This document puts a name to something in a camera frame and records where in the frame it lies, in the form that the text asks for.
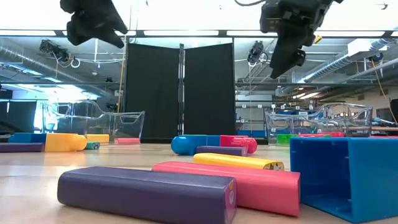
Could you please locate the yellow long block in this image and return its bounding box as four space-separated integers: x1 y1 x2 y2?
85 134 110 144
193 152 285 171

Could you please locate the blue stud block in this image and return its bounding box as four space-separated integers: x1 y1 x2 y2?
8 133 47 144
289 136 398 224
170 134 208 156
206 134 221 147

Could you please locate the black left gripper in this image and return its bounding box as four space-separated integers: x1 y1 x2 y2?
60 0 129 50

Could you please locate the clear plastic bin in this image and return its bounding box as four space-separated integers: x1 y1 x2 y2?
264 102 373 144
42 99 146 142

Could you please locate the yellow hanging cord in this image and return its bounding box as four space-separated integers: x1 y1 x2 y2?
116 35 127 113
371 58 398 124

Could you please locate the grey ceiling air duct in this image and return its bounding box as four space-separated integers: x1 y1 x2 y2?
0 45 103 93
298 37 398 85

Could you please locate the purple long block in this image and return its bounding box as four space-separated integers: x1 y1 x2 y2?
195 145 249 157
0 142 46 154
57 166 238 224

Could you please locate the green stud block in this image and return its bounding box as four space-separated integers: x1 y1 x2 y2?
275 133 299 146

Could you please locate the black partition panel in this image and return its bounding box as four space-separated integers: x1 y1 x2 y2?
125 42 182 134
183 42 236 136

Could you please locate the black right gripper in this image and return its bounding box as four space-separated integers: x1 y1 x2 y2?
259 0 345 80

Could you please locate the yellow stud block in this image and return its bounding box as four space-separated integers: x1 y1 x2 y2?
45 133 88 153

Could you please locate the black hanging ceiling device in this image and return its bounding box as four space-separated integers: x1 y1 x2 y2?
39 39 71 63
247 40 269 65

